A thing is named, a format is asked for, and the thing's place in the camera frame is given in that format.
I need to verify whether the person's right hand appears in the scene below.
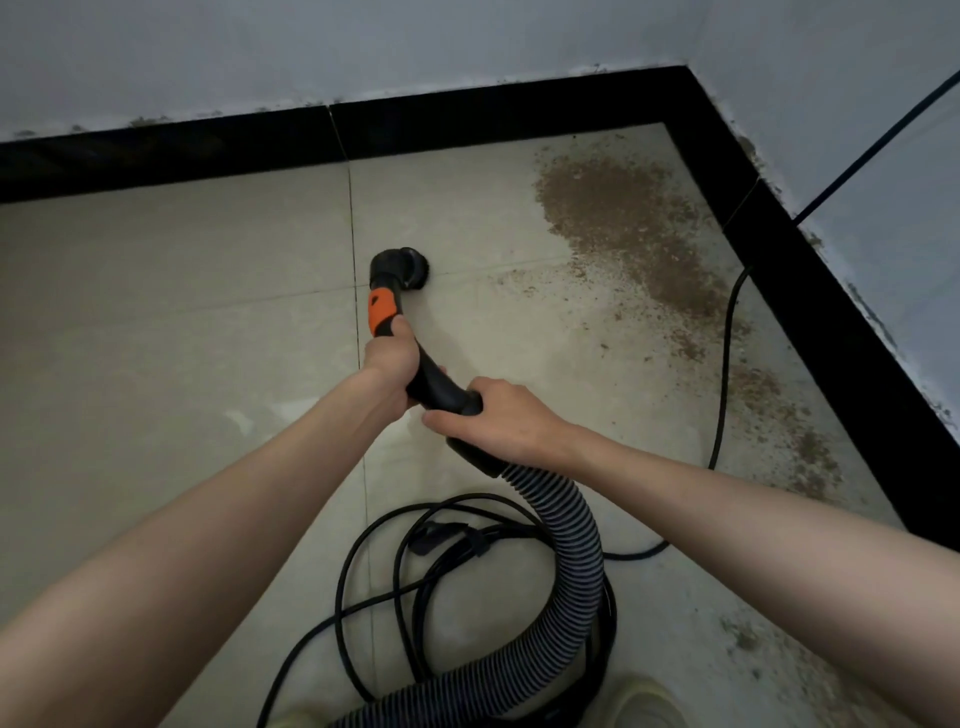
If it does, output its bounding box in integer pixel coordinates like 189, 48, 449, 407
420, 375, 579, 474

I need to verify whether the tiled floor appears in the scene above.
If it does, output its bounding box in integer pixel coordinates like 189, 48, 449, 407
0, 123, 909, 728

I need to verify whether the black power cable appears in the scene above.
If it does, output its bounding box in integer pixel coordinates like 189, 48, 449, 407
255, 67, 960, 728

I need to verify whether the black vacuum hose with handle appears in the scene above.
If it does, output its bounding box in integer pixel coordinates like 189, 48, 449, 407
330, 247, 606, 728

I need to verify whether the person's right forearm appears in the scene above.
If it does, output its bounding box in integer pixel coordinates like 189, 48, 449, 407
562, 427, 960, 728

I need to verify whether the brown sawdust dirt patch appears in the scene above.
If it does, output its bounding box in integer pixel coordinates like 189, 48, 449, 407
532, 138, 872, 707

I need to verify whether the person's left hand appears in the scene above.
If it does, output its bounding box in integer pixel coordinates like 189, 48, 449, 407
360, 315, 425, 425

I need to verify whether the person's left forearm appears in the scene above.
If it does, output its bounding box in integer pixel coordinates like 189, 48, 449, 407
0, 378, 407, 728

